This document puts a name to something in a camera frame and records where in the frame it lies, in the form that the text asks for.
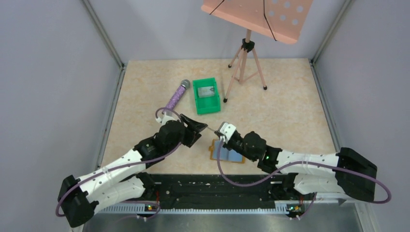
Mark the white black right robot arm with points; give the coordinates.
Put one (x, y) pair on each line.
(311, 172)

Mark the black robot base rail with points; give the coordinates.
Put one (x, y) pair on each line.
(179, 194)

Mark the yellow leather card holder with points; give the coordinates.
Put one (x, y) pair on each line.
(225, 154)

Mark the silver credit card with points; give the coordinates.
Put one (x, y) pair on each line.
(212, 130)

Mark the silver VIP card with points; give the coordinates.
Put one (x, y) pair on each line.
(204, 92)

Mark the pink music stand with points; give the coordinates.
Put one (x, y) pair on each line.
(280, 20)

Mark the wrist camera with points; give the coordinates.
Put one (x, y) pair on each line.
(225, 131)
(164, 119)

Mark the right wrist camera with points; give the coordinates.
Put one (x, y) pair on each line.
(225, 131)

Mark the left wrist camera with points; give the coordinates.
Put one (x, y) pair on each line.
(164, 119)

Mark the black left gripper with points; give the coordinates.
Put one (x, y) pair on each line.
(189, 130)

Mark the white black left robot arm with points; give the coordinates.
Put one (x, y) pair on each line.
(105, 179)

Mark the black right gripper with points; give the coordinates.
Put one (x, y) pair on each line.
(232, 139)

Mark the green plastic bin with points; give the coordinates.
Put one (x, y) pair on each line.
(207, 99)

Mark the purple glitter microphone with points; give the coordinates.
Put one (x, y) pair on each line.
(177, 96)

